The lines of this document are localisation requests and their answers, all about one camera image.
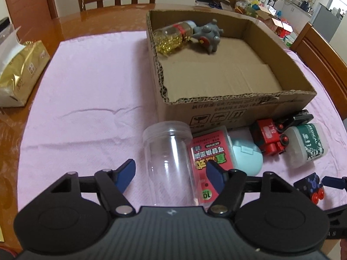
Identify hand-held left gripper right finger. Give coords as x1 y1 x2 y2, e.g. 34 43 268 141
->
205 161 301 217

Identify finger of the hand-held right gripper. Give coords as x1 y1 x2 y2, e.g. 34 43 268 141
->
322 176 347 189
326 205 347 240

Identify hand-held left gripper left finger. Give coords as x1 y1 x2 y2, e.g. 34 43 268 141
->
50 159 136 217

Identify blue black toy train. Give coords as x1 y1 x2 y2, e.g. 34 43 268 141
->
293 173 326 205

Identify teal round case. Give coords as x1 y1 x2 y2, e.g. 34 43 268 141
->
228 128 264 176

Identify clear plastic jar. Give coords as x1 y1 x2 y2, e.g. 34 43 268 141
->
143 121 196 207

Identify white green label container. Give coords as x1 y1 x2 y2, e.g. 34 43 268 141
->
283 123 329 169

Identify red toy train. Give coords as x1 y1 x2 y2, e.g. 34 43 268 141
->
249 118 290 156

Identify black key fob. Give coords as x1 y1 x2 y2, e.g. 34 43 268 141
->
277 110 313 131

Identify cardboard box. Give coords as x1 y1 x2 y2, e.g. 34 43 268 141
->
146 9 317 131

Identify pink table cloth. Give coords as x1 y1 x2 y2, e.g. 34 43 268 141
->
17 30 347 213

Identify grey toy figure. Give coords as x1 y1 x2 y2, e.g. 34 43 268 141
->
192 19 224 55

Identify clear bottle of yellow capsules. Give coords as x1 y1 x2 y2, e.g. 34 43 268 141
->
152 21 196 57

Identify gold tissue pack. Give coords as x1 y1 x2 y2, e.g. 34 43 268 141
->
0 26 51 107

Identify grey refrigerator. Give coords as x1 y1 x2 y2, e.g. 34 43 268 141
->
312 3 345 43

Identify cardboard boxes on floor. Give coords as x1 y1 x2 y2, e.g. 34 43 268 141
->
255 7 294 39

